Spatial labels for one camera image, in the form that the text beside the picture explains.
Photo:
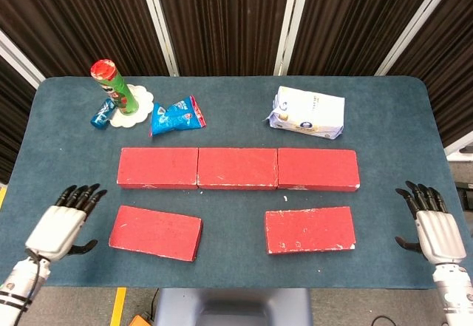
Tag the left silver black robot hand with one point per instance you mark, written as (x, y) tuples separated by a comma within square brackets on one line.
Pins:
[(55, 230)]

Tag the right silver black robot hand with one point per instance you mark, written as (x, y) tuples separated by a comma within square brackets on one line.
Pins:
[(438, 233)]

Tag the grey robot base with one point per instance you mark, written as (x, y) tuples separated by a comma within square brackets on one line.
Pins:
[(233, 307)]

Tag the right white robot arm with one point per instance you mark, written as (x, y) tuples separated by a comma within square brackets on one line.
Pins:
[(452, 289)]

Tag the black equipment box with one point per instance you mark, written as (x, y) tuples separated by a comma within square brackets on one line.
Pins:
[(466, 196)]

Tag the white partition foot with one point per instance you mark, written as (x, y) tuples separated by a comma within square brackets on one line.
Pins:
[(460, 152)]

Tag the dark brown ribbed partition panel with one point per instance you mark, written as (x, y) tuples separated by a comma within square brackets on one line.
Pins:
[(454, 63), (74, 15), (11, 119), (225, 19), (351, 19)]

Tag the small blue snack tube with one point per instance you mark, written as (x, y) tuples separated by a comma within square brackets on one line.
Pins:
[(101, 115)]

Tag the orange device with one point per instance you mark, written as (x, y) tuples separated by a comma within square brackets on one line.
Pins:
[(142, 321)]

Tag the green Pringles can red lid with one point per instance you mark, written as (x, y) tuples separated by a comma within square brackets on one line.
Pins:
[(118, 89)]

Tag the white scalloped doily plate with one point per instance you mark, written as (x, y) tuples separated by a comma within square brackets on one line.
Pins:
[(146, 98)]

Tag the blue Oreo snack bag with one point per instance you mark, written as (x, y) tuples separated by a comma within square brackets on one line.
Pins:
[(173, 117)]

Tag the white tissue pack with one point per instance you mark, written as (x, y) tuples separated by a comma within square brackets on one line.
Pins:
[(310, 113)]

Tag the blue felt table cover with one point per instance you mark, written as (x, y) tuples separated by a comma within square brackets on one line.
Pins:
[(236, 200)]

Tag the white partition frame post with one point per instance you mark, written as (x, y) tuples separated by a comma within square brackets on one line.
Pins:
[(293, 19), (417, 19), (157, 19), (22, 65)]

